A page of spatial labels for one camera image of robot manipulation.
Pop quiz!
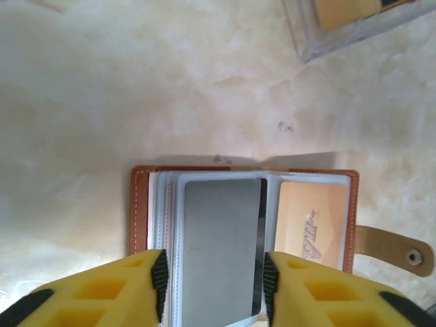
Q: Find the gold credit card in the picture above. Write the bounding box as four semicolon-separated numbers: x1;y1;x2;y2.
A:
274;181;349;270

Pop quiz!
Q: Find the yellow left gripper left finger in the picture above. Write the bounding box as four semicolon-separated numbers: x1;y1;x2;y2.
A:
0;249;170;327

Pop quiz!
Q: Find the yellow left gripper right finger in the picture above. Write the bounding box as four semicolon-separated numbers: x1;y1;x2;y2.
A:
262;251;431;327

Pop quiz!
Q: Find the black credit card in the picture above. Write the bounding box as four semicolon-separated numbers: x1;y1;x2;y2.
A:
181;177;268;327

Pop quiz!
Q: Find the gold card stack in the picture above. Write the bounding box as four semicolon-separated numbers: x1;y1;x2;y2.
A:
312;0;388;32

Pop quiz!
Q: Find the red and blue booklet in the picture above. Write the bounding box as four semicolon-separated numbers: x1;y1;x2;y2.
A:
128;165;436;327

